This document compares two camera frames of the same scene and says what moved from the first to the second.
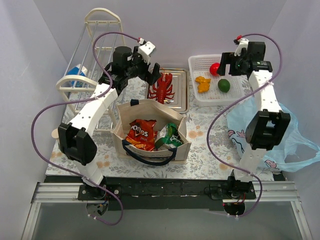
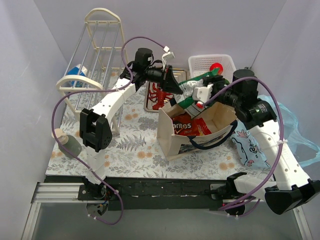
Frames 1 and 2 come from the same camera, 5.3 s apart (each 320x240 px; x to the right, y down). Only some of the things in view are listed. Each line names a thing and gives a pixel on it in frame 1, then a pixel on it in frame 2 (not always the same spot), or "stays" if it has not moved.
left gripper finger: (155, 74) → (171, 84)
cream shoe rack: (103, 34) stays
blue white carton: (75, 71) stays
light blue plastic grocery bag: (240, 117) stays
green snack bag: (172, 137) → (185, 99)
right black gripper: (230, 63) → (215, 81)
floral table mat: (212, 153) stays
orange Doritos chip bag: (141, 134) → (183, 125)
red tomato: (214, 68) stays
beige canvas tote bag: (144, 132) → (220, 119)
